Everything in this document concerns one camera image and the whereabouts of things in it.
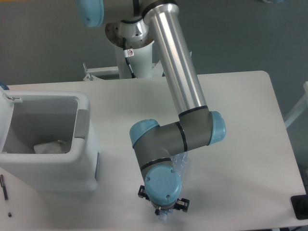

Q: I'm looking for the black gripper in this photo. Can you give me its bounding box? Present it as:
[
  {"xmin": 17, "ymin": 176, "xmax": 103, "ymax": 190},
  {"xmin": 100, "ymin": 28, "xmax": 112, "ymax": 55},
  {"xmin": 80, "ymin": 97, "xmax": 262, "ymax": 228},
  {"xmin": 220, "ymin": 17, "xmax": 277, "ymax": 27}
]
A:
[{"xmin": 138, "ymin": 185, "xmax": 190, "ymax": 215}]

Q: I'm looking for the crushed clear plastic bottle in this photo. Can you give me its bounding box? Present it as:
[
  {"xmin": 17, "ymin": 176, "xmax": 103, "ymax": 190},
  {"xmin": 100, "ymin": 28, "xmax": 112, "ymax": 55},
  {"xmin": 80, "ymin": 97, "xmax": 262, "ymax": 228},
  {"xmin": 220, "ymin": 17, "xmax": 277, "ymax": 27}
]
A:
[{"xmin": 157, "ymin": 152, "xmax": 188, "ymax": 221}]

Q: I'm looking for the white paper wrapper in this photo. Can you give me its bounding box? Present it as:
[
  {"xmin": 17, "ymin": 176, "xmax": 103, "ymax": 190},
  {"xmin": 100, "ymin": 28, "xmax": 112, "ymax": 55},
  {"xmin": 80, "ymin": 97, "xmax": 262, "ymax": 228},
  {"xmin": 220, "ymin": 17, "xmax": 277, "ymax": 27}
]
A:
[{"xmin": 34, "ymin": 140, "xmax": 72, "ymax": 154}]

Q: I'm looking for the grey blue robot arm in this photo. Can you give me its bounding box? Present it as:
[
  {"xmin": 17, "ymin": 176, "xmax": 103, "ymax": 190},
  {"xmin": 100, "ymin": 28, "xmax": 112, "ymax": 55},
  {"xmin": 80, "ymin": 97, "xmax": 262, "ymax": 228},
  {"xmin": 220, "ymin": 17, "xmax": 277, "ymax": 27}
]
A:
[{"xmin": 76, "ymin": 0, "xmax": 226, "ymax": 218}]

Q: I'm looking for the white open trash can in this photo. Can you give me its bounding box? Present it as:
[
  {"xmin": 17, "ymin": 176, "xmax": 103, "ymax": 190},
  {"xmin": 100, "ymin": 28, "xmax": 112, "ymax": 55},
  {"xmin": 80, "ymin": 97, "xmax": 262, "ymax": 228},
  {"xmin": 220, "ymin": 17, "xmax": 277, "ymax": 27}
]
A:
[{"xmin": 0, "ymin": 90, "xmax": 101, "ymax": 192}]

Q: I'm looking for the black device at table edge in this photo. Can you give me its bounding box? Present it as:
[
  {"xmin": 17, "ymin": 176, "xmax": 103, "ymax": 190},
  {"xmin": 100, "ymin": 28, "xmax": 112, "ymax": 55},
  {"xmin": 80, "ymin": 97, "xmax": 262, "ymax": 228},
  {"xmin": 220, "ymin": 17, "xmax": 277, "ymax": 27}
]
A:
[{"xmin": 291, "ymin": 194, "xmax": 308, "ymax": 220}]

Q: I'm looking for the black pen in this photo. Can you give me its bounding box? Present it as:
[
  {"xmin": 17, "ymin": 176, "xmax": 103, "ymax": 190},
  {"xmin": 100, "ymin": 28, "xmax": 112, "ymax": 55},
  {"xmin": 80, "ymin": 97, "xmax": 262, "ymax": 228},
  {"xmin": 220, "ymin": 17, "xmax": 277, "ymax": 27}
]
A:
[{"xmin": 0, "ymin": 174, "xmax": 13, "ymax": 218}]

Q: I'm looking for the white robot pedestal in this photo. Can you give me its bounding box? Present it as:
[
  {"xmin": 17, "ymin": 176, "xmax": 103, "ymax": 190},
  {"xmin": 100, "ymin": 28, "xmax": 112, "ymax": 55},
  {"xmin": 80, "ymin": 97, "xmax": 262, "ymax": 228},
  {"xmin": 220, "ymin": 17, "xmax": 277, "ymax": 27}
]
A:
[{"xmin": 83, "ymin": 18, "xmax": 165, "ymax": 81}]

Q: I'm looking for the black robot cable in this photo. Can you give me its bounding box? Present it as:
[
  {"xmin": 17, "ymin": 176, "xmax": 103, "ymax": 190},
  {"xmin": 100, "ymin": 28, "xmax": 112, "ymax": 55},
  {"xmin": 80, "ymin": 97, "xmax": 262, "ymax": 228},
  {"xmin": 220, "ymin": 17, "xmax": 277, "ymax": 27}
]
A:
[{"xmin": 122, "ymin": 37, "xmax": 138, "ymax": 79}]

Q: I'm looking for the white metal frame right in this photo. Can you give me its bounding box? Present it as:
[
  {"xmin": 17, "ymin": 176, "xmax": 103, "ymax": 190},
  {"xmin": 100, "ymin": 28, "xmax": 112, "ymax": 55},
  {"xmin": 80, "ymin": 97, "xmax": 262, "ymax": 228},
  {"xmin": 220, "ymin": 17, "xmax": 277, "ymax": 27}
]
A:
[{"xmin": 284, "ymin": 81, "xmax": 308, "ymax": 128}]

